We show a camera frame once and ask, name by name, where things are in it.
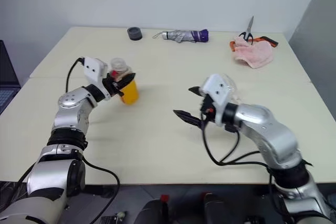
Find dark rounded shape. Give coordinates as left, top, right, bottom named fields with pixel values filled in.
left=134, top=198, right=169, bottom=224

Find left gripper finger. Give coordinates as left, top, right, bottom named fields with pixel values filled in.
left=113, top=72, right=137, bottom=90

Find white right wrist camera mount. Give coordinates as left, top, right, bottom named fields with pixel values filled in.
left=200, top=73, right=232, bottom=128

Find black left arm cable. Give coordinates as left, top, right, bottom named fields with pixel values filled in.
left=66, top=56, right=121, bottom=224

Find black handled scissors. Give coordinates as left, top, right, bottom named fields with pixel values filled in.
left=238, top=15, right=255, bottom=44

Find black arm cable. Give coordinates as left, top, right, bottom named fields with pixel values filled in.
left=66, top=56, right=121, bottom=224
left=200, top=113, right=292, bottom=224

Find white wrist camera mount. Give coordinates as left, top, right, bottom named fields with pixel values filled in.
left=82, top=56, right=111, bottom=101
left=200, top=73, right=232, bottom=128

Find orange juice bottle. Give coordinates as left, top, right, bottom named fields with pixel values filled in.
left=108, top=57, right=140, bottom=106

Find dark grey round cup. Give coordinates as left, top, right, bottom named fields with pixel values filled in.
left=127, top=26, right=143, bottom=42

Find dark laptop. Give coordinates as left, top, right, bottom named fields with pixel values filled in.
left=0, top=39, right=22, bottom=116

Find folded silver purple umbrella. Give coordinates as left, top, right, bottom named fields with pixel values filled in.
left=152, top=29, right=210, bottom=44

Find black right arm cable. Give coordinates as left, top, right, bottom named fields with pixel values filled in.
left=200, top=113, right=292, bottom=224

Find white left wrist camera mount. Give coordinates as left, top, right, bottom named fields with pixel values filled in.
left=82, top=56, right=111, bottom=101

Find pink towel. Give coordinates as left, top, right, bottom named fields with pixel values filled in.
left=233, top=36, right=275, bottom=70

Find orange and black tool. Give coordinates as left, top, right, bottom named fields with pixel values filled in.
left=229, top=36, right=279, bottom=52

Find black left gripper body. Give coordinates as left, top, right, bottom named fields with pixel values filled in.
left=102, top=74, right=125, bottom=99

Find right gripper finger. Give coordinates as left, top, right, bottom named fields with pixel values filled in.
left=172, top=109, right=204, bottom=128
left=187, top=85, right=205, bottom=97

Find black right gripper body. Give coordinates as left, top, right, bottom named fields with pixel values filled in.
left=199, top=95, right=216, bottom=128

